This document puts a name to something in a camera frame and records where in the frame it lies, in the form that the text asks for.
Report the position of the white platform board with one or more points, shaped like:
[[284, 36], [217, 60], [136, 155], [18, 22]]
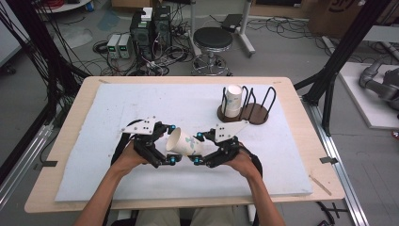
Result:
[[363, 103]]

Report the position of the person's leg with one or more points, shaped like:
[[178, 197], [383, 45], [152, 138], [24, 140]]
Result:
[[156, 218], [213, 217]]

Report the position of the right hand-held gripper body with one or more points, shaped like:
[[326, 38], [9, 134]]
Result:
[[227, 132]]

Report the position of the brown cardboard box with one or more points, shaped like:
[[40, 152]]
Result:
[[338, 15]]

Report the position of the thin wooden stick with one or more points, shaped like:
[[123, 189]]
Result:
[[320, 185]]

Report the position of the small white box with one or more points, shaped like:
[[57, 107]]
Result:
[[146, 14]]

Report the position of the flat black device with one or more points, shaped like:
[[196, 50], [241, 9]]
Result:
[[232, 22]]

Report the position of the person's left hand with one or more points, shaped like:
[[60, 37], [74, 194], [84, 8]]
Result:
[[128, 160]]

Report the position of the grey bench power supply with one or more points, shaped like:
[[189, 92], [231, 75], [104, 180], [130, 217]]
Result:
[[113, 45], [124, 46]]

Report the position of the white cloth table mat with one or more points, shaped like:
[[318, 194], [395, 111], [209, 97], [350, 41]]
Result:
[[172, 103]]

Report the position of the black tape piece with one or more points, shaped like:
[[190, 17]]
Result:
[[328, 160], [46, 164]]

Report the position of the person's left leg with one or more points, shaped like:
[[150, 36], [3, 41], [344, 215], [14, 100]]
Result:
[[156, 218]]

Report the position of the white table foot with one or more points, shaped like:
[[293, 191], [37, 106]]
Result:
[[250, 215]]

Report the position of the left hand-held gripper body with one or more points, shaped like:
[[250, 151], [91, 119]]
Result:
[[146, 128]]

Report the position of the white round table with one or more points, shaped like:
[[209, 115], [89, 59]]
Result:
[[66, 6]]

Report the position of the person's right hand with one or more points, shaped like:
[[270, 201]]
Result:
[[246, 163]]

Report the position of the black round stool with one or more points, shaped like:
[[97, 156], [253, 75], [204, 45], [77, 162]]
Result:
[[213, 37]]

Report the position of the stack of white paper cups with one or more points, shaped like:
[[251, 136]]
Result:
[[233, 100]]

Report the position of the black computer tower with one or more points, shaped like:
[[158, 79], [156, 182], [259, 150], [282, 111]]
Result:
[[141, 36], [162, 26]]

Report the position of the blue tape roll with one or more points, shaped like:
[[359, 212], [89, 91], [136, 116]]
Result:
[[90, 6]]

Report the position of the leaf print paper cup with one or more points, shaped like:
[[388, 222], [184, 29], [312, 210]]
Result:
[[183, 142]]

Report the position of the person's right leg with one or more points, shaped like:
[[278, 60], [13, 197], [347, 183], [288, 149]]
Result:
[[213, 217]]

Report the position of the aluminium rail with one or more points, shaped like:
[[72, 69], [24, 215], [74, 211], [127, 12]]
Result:
[[22, 166], [338, 169]]

